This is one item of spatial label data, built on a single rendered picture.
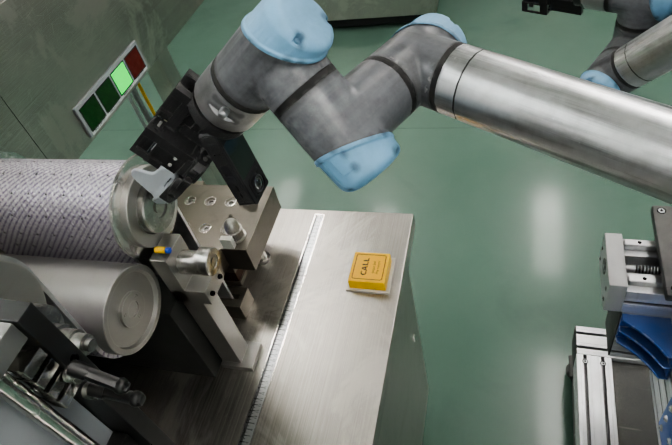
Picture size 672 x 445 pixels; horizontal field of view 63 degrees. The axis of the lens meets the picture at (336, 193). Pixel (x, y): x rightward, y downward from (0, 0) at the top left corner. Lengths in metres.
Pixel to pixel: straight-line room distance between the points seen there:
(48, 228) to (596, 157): 0.68
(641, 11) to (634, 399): 1.03
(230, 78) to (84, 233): 0.36
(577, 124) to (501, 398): 1.47
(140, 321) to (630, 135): 0.64
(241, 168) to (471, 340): 1.47
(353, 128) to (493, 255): 1.73
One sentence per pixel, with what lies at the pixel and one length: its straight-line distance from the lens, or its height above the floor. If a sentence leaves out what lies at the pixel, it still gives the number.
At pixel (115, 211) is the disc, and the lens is 0.76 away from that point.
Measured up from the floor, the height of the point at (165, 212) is 1.23.
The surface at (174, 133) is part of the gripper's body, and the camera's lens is 0.65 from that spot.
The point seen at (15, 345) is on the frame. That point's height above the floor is 1.42.
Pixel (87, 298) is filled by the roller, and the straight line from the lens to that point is 0.77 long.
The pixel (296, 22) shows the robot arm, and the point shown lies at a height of 1.52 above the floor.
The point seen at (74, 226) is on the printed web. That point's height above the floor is 1.27.
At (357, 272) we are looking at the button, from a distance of 1.03.
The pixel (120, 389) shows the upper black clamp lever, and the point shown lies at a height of 1.36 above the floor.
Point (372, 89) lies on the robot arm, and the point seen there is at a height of 1.44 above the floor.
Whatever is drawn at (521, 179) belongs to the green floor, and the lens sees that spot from 2.49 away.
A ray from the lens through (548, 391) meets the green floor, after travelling 1.94.
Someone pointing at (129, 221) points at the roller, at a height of 1.27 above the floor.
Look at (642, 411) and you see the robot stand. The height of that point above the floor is 0.21.
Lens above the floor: 1.74
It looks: 44 degrees down
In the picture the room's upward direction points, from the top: 15 degrees counter-clockwise
